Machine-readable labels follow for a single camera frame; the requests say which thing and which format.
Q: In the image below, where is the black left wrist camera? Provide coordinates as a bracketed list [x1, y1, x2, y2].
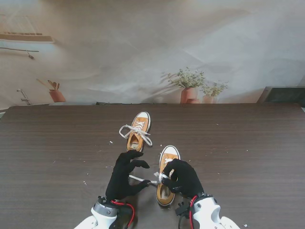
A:
[118, 205, 134, 221]

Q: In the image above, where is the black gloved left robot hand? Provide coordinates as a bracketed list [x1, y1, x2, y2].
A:
[105, 149, 152, 200]

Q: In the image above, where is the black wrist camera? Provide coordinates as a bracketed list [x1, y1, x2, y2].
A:
[118, 205, 134, 221]
[175, 201, 191, 218]

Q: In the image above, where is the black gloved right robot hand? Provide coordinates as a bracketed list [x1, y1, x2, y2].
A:
[161, 158, 205, 199]

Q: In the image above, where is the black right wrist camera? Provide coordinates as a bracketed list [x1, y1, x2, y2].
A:
[175, 201, 191, 218]

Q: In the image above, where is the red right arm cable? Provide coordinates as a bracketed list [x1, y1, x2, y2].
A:
[189, 195, 198, 229]

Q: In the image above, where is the yellow canvas sneaker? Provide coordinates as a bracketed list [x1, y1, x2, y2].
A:
[156, 145, 181, 207]
[126, 111, 152, 153]

